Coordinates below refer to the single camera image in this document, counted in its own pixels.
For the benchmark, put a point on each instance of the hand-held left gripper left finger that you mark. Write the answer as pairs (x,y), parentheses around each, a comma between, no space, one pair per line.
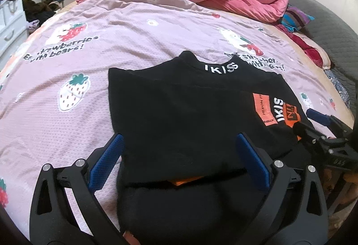
(106,161)

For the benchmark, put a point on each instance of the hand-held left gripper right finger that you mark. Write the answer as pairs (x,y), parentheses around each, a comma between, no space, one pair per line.
(254,161)

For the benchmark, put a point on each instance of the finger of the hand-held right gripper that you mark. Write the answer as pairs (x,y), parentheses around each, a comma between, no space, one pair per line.
(318,117)
(309,133)

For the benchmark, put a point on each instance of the black sweater with orange cuffs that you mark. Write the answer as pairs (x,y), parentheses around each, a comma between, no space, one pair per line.
(181,122)

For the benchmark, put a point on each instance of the pile of dark clothes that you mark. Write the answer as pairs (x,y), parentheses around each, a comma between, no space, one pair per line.
(44,1)

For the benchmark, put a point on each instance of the blue floral cloth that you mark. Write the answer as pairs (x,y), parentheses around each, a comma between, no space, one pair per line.
(339,85)

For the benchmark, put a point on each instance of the peach bed sheet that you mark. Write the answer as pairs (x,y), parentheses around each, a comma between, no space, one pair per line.
(316,74)

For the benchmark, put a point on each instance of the red floral cloth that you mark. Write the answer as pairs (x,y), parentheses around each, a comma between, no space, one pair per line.
(307,49)

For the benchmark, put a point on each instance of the grey quilted headboard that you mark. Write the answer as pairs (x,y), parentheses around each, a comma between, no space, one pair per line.
(330,24)

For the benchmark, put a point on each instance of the striped colourful pillow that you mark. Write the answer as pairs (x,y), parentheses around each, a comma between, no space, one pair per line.
(296,17)

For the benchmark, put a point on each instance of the pink strawberry print quilt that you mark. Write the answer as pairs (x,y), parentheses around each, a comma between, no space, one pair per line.
(139,32)

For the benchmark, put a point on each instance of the white drawer cabinet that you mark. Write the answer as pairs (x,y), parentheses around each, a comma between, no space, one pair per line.
(11,26)

